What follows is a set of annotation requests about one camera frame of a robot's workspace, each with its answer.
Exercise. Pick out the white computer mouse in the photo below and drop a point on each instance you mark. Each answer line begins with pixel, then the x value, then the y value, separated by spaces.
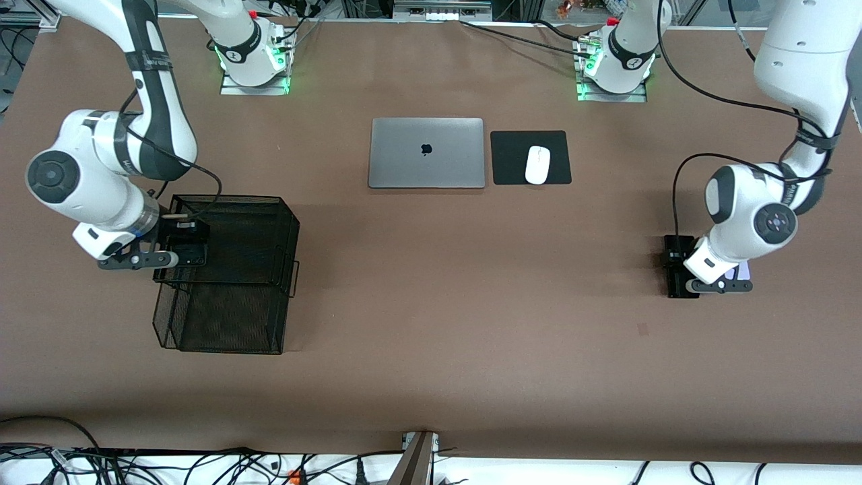
pixel 537 165

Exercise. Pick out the black mesh two-tier tray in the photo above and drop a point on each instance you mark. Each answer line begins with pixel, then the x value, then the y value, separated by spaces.
pixel 229 316

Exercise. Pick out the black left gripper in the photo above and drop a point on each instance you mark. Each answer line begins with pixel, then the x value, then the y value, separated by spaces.
pixel 679 254

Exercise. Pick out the grey closed laptop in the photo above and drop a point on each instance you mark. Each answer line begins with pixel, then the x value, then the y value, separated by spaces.
pixel 425 168

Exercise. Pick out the metal rail with white plugs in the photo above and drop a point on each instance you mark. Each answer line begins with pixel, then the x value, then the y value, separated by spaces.
pixel 441 15

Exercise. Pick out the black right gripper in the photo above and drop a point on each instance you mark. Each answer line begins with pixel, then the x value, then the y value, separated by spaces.
pixel 172 233

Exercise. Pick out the grey metal camera post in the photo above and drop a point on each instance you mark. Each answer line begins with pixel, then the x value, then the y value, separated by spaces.
pixel 414 461

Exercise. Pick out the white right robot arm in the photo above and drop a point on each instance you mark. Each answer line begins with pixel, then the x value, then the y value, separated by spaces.
pixel 81 175

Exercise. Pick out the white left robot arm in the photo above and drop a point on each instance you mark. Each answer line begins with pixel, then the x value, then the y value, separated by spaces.
pixel 801 60

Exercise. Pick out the black mouse pad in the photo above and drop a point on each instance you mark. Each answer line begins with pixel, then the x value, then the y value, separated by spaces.
pixel 512 158

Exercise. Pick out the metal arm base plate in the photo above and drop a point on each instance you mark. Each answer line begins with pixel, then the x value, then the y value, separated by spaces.
pixel 589 98
pixel 232 89

